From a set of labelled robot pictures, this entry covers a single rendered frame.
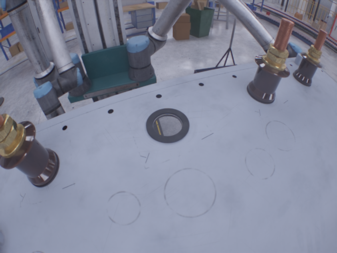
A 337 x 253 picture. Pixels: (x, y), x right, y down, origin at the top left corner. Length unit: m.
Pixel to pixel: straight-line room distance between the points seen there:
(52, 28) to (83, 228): 0.78
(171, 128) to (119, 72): 1.06
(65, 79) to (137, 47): 0.47
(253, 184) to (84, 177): 0.29
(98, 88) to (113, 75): 0.17
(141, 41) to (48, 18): 0.56
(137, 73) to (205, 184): 0.95
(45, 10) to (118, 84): 0.69
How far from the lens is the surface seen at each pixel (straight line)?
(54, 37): 0.85
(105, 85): 1.19
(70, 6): 1.19
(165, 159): 0.28
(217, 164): 0.29
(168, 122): 2.09
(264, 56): 0.41
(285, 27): 0.38
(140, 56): 1.06
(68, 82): 0.84
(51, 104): 0.73
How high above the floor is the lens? 1.61
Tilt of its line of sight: 52 degrees down
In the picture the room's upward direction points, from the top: 1 degrees counter-clockwise
